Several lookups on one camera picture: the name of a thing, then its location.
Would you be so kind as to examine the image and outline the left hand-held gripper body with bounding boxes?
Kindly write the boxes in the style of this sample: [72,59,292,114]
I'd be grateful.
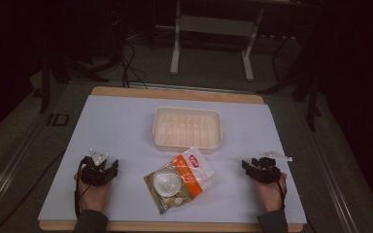
[79,149,117,187]

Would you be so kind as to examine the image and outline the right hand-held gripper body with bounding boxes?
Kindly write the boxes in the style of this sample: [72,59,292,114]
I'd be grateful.
[251,150,293,185]

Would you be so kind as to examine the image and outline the clear snack packet orange label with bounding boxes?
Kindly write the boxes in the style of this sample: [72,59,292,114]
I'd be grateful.
[143,145,221,216]

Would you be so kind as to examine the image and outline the cream plastic tray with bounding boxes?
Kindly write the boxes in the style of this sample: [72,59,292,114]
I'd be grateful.
[152,106,223,154]

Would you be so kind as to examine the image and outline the person's left hand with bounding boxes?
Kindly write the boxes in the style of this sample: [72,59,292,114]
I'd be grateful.
[74,173,113,214]

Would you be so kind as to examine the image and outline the person's right hand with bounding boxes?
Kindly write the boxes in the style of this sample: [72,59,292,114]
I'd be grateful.
[251,172,288,214]

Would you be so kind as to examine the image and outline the white table mat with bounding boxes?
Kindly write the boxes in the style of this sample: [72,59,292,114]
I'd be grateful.
[37,94,308,225]

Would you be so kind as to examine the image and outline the black stand legs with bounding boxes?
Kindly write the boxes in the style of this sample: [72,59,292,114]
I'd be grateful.
[256,32,323,132]

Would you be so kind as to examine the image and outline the black metal stand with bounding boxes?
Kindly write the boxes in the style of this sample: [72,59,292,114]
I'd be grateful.
[32,51,110,115]

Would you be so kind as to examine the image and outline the white metal stand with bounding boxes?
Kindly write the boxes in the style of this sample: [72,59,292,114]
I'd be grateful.
[169,0,266,83]

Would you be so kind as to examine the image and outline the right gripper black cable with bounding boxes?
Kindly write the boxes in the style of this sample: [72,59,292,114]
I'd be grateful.
[276,173,288,211]

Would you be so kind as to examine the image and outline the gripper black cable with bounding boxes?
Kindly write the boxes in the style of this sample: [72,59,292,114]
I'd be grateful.
[73,161,91,218]
[276,173,288,211]

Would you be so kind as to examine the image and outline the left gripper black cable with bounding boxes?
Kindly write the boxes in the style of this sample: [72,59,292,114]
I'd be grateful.
[73,161,91,218]

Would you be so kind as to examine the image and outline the black floor bracket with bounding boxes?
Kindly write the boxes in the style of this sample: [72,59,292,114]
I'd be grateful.
[46,113,70,127]

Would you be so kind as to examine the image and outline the black floor cables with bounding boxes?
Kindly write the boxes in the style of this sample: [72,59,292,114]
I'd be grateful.
[108,18,150,89]

